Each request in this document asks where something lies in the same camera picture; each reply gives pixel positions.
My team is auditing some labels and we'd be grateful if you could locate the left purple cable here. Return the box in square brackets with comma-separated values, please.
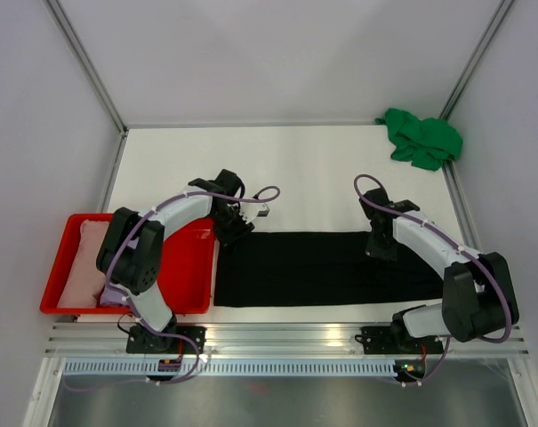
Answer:
[63, 185, 281, 392]

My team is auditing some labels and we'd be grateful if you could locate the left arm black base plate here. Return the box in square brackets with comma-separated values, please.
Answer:
[125, 325, 206, 355]

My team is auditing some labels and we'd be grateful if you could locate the green crumpled t shirt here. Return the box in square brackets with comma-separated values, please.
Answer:
[374, 108, 463, 172]

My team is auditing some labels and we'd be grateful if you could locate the aluminium corner post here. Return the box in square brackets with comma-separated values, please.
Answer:
[44, 0, 127, 137]
[438, 0, 517, 121]

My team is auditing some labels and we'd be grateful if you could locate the slotted grey cable duct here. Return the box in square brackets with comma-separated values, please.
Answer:
[63, 358, 396, 377]

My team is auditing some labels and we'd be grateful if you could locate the left aluminium corner post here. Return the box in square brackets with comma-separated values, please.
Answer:
[44, 0, 127, 137]

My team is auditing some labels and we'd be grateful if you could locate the lavender rolled t shirt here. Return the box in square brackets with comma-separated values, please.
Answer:
[99, 286, 129, 308]

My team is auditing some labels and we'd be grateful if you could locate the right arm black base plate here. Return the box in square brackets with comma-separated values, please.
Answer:
[354, 326, 444, 356]

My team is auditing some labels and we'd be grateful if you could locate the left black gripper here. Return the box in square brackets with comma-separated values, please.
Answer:
[208, 206, 254, 255]

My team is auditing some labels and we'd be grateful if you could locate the aluminium front rail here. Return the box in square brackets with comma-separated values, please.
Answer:
[44, 322, 529, 359]

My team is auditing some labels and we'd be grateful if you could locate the right aluminium corner post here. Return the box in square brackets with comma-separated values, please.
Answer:
[438, 0, 517, 121]

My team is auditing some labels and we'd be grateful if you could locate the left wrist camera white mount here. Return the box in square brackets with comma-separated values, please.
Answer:
[239, 199, 270, 223]

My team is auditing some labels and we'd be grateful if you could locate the red plastic bin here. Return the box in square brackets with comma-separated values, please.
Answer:
[39, 213, 215, 316]

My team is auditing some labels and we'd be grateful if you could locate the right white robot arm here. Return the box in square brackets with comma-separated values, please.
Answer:
[357, 187, 519, 351]

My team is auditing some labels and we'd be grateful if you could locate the pink rolled t shirt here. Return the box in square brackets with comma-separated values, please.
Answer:
[58, 221, 109, 309]

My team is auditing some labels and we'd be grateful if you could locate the black t shirt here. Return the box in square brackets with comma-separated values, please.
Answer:
[213, 231, 443, 308]

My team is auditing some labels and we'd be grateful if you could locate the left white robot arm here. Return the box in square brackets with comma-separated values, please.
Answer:
[96, 169, 253, 352]

